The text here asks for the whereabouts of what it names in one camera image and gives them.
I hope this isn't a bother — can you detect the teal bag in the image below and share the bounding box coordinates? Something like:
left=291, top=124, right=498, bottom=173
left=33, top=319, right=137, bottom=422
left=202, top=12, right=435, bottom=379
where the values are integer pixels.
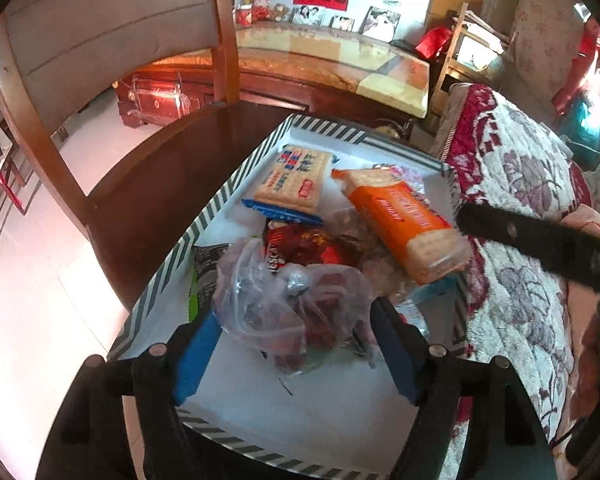
left=562, top=95, right=600, bottom=161

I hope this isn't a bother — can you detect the red and black snack packet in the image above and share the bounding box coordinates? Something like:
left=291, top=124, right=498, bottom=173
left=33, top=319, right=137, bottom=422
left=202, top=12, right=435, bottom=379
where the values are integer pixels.
left=262, top=220, right=361, bottom=281

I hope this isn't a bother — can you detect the green snack packet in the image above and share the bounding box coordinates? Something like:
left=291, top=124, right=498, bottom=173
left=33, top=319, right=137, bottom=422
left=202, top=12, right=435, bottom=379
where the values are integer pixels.
left=187, top=242, right=231, bottom=321

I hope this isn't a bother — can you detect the orange cracker packet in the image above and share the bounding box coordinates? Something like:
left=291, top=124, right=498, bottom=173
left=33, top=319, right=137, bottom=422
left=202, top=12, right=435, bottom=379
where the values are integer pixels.
left=330, top=166, right=473, bottom=287

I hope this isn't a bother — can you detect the red gift bag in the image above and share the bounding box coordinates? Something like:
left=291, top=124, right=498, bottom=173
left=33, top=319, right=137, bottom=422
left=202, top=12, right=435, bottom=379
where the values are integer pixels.
left=415, top=25, right=453, bottom=58

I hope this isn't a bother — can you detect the red gift box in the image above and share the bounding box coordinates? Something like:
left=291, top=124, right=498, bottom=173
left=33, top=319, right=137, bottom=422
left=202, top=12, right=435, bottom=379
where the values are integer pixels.
left=116, top=72, right=211, bottom=128

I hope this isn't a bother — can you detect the glass-topped wooden cabinet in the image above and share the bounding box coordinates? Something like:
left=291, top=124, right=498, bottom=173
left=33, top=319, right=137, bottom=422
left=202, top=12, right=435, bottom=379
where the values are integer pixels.
left=115, top=25, right=431, bottom=121

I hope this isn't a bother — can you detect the large framed photo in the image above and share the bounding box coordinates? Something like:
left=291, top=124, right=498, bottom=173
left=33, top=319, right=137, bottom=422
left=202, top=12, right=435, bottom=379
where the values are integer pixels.
left=362, top=6, right=402, bottom=41

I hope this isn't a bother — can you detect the small blue snack packet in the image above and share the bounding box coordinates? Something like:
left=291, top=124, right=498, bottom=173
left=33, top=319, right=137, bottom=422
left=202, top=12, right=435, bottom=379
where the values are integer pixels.
left=400, top=275, right=461, bottom=311

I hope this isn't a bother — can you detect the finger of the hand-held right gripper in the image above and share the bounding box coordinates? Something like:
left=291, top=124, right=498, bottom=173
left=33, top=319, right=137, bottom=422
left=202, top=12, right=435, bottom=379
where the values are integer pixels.
left=455, top=202, right=600, bottom=306

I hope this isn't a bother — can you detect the white and pink snack packet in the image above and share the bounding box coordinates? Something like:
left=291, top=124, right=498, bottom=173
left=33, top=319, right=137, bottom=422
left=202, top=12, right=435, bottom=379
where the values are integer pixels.
left=365, top=162, right=431, bottom=196

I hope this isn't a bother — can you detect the medium framed photo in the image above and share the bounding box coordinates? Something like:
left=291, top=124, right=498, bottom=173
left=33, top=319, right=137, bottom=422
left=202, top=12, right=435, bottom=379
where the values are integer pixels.
left=292, top=5, right=326, bottom=27

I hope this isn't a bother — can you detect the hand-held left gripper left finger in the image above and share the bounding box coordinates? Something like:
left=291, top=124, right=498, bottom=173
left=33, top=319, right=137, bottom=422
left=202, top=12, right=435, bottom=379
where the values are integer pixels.
left=35, top=310, right=223, bottom=480

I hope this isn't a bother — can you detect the light wooden chair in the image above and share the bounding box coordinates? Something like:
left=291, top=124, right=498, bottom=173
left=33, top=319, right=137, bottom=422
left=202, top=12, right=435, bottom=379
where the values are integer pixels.
left=430, top=2, right=511, bottom=91

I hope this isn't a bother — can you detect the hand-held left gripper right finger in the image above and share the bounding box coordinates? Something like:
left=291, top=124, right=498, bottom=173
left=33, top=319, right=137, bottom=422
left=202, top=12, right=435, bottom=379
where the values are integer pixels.
left=372, top=297, right=556, bottom=480

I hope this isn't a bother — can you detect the floral fabric sofa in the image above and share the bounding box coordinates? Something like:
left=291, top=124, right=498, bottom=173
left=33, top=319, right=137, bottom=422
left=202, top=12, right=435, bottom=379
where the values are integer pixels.
left=482, top=0, right=600, bottom=211

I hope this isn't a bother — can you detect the floral fleece blanket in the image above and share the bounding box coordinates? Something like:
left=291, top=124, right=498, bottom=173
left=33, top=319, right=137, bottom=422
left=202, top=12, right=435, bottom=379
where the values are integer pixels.
left=430, top=82, right=600, bottom=480

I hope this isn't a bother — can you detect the clear bag of red dates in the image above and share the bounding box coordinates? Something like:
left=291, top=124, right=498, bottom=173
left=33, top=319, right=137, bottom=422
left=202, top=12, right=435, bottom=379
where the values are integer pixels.
left=212, top=237, right=373, bottom=373

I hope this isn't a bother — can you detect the striped cardboard box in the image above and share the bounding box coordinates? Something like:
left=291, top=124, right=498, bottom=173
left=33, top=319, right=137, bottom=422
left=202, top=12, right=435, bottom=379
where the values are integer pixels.
left=107, top=114, right=470, bottom=478

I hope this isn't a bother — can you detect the dark wooden chair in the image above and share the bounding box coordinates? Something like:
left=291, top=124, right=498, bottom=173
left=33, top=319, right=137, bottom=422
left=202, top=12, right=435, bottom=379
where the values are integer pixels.
left=0, top=0, right=291, bottom=311

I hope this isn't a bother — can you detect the blue cracker packet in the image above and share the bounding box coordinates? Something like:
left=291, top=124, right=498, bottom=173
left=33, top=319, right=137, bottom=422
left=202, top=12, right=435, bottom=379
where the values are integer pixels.
left=241, top=144, right=335, bottom=226

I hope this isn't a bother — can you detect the red and white plush toy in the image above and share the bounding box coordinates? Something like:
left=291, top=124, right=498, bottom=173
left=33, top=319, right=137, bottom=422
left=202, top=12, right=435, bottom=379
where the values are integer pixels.
left=235, top=0, right=276, bottom=26

